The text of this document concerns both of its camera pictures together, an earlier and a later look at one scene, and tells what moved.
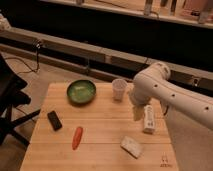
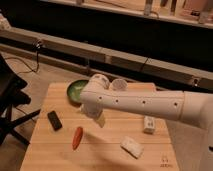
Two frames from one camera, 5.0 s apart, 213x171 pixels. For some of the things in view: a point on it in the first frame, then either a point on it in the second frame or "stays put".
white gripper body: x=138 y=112 → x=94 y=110
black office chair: x=11 y=94 stays put
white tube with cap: x=149 y=119 stays put
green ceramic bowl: x=81 y=91 stays put
